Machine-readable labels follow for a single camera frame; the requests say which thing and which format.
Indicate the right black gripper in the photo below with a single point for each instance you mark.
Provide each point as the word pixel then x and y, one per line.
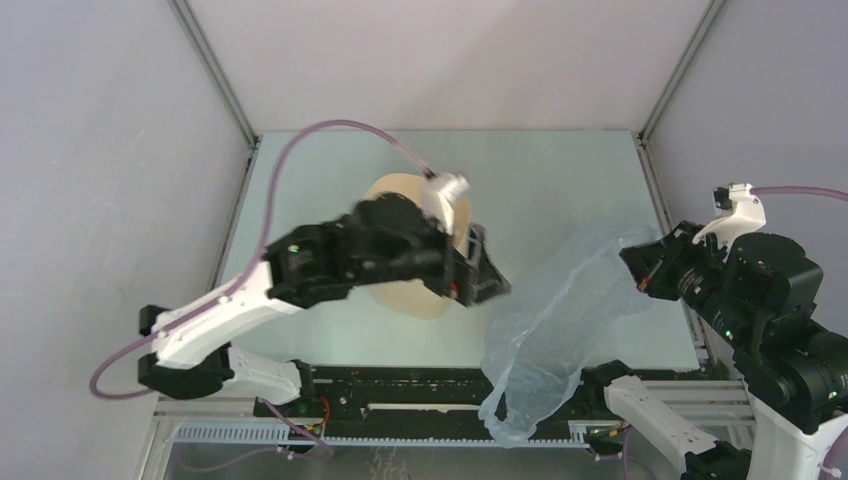
pixel 651 260

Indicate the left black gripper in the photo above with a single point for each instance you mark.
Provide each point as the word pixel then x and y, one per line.
pixel 472 282

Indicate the beige trash bin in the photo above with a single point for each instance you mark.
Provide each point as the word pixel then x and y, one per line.
pixel 412 298

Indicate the blue plastic trash bag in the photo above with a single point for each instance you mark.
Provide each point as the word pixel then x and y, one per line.
pixel 543 333

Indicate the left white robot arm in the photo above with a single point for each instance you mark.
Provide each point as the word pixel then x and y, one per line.
pixel 192 355

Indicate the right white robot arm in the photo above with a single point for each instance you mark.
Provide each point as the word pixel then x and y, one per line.
pixel 758 294

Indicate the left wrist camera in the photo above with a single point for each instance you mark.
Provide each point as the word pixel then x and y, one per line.
pixel 444 197

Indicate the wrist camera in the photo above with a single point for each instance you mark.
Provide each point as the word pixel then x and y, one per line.
pixel 739 212
pixel 444 197

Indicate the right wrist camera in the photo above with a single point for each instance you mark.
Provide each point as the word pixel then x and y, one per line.
pixel 739 212

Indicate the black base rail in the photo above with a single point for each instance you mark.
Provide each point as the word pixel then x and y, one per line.
pixel 363 385

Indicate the silver aluminium base frame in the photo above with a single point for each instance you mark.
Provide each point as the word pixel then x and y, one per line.
pixel 710 403

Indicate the right metal frame post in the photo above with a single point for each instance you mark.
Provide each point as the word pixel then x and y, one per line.
pixel 706 24

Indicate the metal frame post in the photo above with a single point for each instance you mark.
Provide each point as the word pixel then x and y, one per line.
pixel 197 37
pixel 706 24

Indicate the left metal frame post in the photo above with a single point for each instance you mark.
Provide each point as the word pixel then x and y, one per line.
pixel 197 37

